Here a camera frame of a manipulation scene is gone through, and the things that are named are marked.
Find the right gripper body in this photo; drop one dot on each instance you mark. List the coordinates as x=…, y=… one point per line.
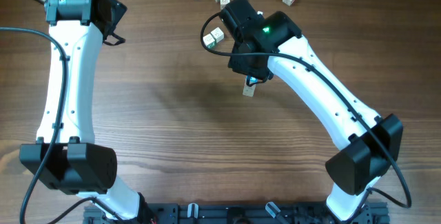
x=238, y=65

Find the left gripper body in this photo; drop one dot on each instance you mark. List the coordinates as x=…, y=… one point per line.
x=120, y=11

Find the blue letter P block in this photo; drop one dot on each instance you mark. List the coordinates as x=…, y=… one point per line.
x=252, y=80

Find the red letter A block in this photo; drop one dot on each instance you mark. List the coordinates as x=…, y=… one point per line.
x=248, y=89

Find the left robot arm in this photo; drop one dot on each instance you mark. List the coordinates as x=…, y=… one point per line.
x=65, y=156

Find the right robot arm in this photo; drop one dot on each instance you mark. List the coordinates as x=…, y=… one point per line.
x=367, y=143

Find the white plain wooden block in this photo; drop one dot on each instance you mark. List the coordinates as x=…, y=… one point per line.
x=218, y=34

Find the white block green side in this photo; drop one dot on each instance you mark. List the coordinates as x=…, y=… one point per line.
x=209, y=41

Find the white block brown drawing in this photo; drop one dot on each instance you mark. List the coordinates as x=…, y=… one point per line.
x=223, y=3

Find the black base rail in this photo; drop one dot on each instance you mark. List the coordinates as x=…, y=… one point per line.
x=306, y=212

